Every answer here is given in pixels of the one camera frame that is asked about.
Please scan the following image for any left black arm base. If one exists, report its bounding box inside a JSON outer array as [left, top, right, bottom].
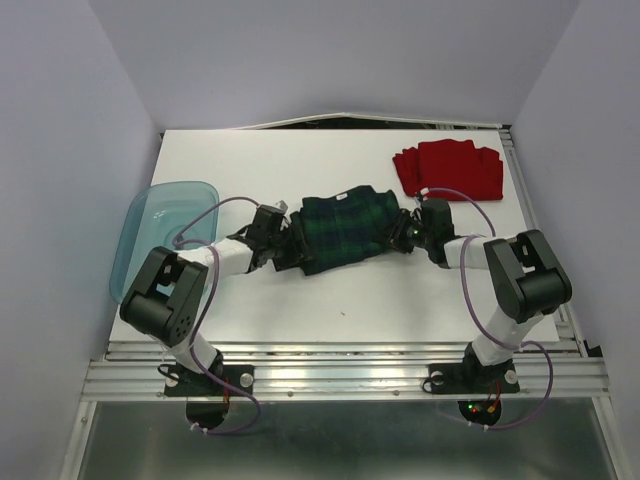
[[157, 363, 261, 435]]

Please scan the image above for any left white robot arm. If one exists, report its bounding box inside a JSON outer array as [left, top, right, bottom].
[[119, 205, 313, 394]]

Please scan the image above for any blue transparent plastic bin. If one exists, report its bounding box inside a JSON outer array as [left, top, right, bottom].
[[109, 181, 219, 304]]

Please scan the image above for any aluminium mounting rail frame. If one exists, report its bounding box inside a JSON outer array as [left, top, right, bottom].
[[59, 122, 621, 480]]

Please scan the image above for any folded red skirt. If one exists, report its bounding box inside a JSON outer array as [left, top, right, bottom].
[[392, 139, 504, 201]]

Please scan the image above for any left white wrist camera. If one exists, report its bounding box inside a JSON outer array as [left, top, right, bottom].
[[274, 200, 288, 214]]

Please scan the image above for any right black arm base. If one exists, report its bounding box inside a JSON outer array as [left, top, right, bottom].
[[424, 342, 521, 429]]

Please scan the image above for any green plaid skirt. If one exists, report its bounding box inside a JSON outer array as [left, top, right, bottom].
[[299, 185, 400, 276]]

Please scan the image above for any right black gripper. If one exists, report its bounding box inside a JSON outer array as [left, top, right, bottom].
[[372, 206, 433, 252]]

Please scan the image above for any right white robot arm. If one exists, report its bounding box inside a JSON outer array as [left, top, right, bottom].
[[379, 198, 573, 394]]

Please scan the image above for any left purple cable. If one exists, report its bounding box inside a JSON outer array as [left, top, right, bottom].
[[172, 197, 262, 436]]

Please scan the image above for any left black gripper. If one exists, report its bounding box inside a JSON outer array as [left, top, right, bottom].
[[266, 220, 316, 272]]

